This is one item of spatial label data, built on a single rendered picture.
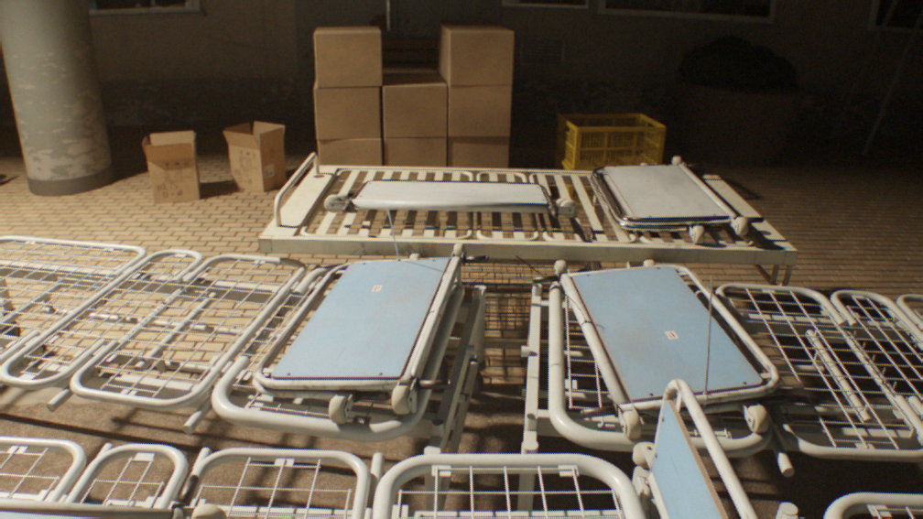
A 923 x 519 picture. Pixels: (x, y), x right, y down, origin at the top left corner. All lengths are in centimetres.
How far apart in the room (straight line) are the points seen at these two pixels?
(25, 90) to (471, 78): 299
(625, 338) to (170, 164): 354
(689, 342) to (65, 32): 441
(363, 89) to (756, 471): 300
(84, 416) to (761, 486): 233
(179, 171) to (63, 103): 96
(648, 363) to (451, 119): 277
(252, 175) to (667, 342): 356
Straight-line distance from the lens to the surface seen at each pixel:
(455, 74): 422
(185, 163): 477
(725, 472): 114
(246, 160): 489
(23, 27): 520
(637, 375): 175
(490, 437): 237
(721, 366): 181
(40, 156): 536
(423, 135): 428
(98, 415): 274
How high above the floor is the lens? 148
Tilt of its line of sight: 24 degrees down
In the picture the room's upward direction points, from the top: 1 degrees clockwise
